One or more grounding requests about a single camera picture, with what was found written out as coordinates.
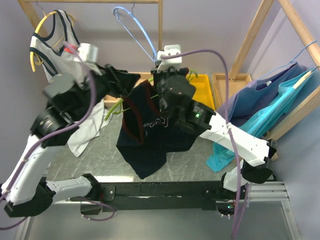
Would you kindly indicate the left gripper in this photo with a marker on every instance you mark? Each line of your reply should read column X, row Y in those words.
column 118, row 82

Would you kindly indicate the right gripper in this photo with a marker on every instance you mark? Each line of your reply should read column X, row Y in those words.
column 157, row 75

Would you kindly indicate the green hanger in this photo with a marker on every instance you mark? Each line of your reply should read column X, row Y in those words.
column 114, row 105

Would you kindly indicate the navy tank top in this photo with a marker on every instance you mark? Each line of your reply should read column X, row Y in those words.
column 145, row 136

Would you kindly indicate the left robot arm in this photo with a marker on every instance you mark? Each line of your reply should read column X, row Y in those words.
column 27, row 193

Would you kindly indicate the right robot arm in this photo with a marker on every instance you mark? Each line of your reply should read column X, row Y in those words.
column 176, row 102

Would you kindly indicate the white tank top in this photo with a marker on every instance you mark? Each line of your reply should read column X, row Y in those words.
column 55, row 60

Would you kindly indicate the yellow hanger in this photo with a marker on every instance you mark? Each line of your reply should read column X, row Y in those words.
column 37, row 31

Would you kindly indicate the yellow plastic bin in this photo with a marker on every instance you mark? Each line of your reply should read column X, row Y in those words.
column 203, row 93

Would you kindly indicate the right wooden rack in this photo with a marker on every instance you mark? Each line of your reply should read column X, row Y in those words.
column 288, row 119

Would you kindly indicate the purple garment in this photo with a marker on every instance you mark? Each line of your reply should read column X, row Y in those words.
column 257, row 95

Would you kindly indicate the cyan garment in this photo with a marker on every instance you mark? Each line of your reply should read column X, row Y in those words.
column 245, row 141

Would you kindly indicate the black base bar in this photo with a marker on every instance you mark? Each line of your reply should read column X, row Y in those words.
column 163, row 195

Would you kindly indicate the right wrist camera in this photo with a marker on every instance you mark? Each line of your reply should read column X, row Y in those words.
column 167, row 58

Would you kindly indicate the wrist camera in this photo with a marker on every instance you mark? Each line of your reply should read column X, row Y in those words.
column 85, row 52
column 167, row 58

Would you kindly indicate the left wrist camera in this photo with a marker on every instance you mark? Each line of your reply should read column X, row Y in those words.
column 85, row 52

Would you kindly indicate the light blue wire hanger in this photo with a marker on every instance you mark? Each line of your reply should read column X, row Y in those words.
column 292, row 61

